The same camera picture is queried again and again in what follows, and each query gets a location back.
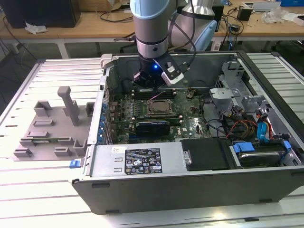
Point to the wooden desk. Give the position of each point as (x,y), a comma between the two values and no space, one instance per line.
(95,31)

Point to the blue case latch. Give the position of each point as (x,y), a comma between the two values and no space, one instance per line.
(73,164)

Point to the coin cell battery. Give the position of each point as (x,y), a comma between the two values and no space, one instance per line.
(189,95)

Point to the brown cardboard box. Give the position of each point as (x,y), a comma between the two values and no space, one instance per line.
(114,3)

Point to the blue card retention clip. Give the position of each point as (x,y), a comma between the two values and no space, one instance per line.
(99,140)
(101,125)
(100,132)
(104,108)
(102,118)

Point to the clear plastic bag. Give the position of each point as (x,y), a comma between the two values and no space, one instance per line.
(273,15)

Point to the blue disk carrier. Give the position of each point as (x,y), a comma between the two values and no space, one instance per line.
(243,148)

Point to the black round component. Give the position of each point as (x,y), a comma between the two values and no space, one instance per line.
(126,86)

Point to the grey parts rack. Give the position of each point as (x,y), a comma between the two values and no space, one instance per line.
(47,133)

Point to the black power supply label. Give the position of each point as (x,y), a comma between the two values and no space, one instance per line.
(142,161)

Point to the green RAM stick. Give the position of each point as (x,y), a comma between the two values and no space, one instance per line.
(45,141)

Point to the black upright box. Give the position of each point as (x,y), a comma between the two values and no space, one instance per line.
(220,14)

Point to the black power adapter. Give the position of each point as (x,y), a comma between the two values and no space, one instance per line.
(244,13)

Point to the grey metal drive cage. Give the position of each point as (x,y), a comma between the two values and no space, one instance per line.
(225,93)

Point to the silver CPU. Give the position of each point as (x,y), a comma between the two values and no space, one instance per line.
(159,107)

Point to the grey PC case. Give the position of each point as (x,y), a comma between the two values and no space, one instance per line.
(166,197)

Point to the grey case latch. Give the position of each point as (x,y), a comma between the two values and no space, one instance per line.
(106,60)

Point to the hard disk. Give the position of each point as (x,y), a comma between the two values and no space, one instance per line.
(259,158)

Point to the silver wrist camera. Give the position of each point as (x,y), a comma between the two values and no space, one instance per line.
(173,76)

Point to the black graphics card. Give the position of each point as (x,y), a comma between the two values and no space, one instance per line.
(152,129)

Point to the crumpled white paper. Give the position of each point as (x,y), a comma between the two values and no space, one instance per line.
(35,28)

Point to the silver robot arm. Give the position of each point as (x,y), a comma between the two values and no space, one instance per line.
(149,23)

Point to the black computer tower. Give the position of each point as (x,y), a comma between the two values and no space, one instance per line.
(47,12)

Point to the green motherboard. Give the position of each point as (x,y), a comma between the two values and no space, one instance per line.
(190,118)

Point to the white flat box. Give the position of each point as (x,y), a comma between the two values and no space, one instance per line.
(294,19)

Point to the grey power supply unit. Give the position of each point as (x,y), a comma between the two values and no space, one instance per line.
(107,161)

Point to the black plastic shroud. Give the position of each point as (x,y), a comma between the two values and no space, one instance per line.
(204,154)

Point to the CPU socket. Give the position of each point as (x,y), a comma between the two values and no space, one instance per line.
(152,114)

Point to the blue flat box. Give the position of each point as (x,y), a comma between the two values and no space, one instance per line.
(292,2)

